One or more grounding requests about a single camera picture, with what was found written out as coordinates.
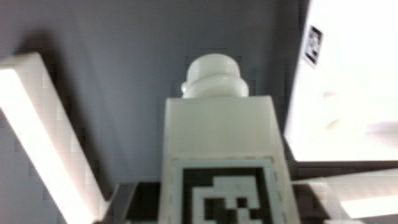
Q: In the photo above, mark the white U-shaped fence wall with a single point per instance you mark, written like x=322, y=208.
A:
x=363, y=180

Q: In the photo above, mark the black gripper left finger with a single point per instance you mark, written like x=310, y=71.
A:
x=134, y=204

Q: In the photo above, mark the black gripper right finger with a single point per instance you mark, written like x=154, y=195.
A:
x=321, y=209

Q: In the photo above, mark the white square tabletop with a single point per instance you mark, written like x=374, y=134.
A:
x=342, y=123

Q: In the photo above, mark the white table leg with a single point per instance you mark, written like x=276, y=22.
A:
x=226, y=184

